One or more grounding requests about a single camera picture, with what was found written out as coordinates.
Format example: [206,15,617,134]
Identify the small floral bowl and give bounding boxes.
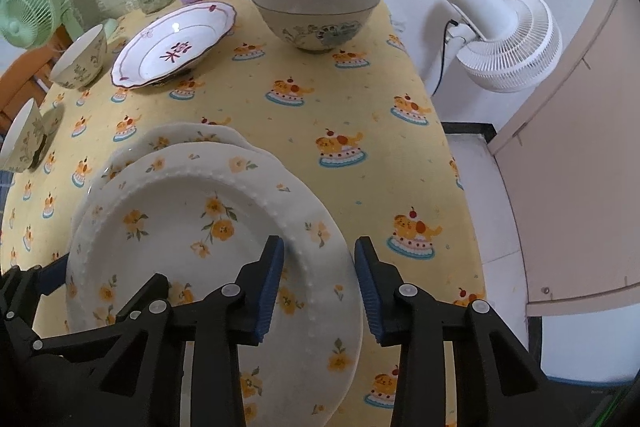
[49,24,109,89]
[0,98,48,173]

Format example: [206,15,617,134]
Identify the large grey bowl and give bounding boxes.
[251,0,381,54]

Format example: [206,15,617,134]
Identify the yellow floral white plate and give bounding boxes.
[65,141,364,427]
[75,122,261,233]

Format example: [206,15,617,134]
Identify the black fan cable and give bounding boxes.
[430,19,458,96]

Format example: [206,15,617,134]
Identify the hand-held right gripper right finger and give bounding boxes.
[354,235,556,427]

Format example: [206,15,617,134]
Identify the yellow printed tablecloth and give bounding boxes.
[0,0,488,427]

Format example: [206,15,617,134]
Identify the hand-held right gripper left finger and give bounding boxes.
[75,235,286,427]

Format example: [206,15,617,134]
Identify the green desk fan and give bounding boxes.
[0,0,121,52]

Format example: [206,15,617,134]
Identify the red-rimmed white plate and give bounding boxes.
[110,1,237,89]

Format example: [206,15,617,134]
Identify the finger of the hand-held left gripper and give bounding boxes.
[0,252,69,335]
[29,273,171,359]

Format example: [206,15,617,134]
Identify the wooden headboard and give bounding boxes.
[0,27,71,132]

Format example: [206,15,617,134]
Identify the white fan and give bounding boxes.
[424,0,563,95]

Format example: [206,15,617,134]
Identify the beige door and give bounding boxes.
[487,0,640,318]

